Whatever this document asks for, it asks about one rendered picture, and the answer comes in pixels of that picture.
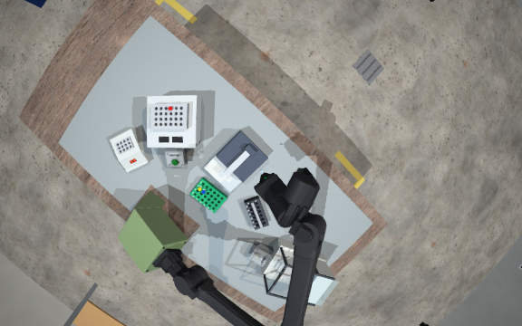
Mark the grey bench mat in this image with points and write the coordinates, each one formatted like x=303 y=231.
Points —
x=154 y=62

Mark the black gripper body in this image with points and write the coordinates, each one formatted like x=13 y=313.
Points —
x=264 y=191

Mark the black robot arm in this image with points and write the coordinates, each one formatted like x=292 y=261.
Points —
x=306 y=227

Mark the white dry block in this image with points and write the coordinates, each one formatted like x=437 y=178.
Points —
x=133 y=157

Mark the green tube rack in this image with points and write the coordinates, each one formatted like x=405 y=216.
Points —
x=212 y=194

